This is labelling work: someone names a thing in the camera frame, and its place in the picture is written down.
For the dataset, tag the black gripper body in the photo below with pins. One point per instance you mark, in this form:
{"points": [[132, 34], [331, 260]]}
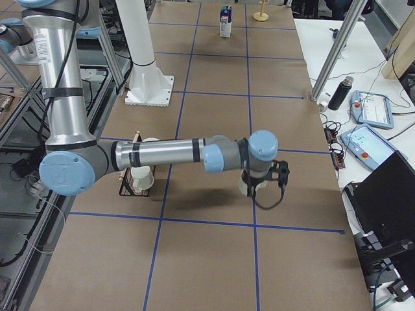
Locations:
{"points": [[255, 185]]}

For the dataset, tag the white ribbed mug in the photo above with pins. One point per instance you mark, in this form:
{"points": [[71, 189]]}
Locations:
{"points": [[248, 185]]}

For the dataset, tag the blue white milk carton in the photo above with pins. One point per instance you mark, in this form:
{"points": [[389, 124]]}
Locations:
{"points": [[225, 21]]}

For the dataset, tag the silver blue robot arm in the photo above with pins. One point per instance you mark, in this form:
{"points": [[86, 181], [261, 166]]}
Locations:
{"points": [[14, 35], [76, 154]]}

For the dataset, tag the white upturned cup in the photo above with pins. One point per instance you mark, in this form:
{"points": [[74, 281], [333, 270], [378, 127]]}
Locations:
{"points": [[150, 139]]}

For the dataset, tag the black orange power strip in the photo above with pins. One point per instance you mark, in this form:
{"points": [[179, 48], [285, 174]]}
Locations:
{"points": [[336, 150]]}

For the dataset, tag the near teach pendant tablet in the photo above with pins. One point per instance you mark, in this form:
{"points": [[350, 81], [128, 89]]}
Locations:
{"points": [[368, 146]]}

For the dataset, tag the teach pendant tablet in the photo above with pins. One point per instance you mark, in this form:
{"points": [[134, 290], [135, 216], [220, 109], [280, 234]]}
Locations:
{"points": [[372, 108], [368, 146]]}

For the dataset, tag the black water bottle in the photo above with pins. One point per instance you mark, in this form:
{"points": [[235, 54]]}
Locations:
{"points": [[340, 93]]}

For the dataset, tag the brown paper table mat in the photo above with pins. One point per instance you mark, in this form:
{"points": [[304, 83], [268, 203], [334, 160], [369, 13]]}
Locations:
{"points": [[197, 243]]}

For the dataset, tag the black laptop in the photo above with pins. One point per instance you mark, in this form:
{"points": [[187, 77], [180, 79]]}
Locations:
{"points": [[384, 201]]}

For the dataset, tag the far teach pendant tablet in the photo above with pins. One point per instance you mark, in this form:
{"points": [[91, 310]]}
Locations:
{"points": [[372, 108]]}

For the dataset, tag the white mug with lettering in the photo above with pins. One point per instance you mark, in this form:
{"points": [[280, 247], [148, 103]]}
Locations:
{"points": [[143, 178]]}

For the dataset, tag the wooden stand with round base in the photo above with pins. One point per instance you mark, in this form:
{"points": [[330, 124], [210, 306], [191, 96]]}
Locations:
{"points": [[261, 15]]}

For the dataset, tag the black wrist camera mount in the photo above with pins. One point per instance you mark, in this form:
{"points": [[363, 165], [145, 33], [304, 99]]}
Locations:
{"points": [[280, 173]]}

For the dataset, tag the aluminium frame post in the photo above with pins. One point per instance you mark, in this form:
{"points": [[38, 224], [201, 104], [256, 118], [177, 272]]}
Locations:
{"points": [[356, 8]]}

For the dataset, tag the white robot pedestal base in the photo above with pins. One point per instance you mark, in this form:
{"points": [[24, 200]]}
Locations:
{"points": [[148, 86]]}

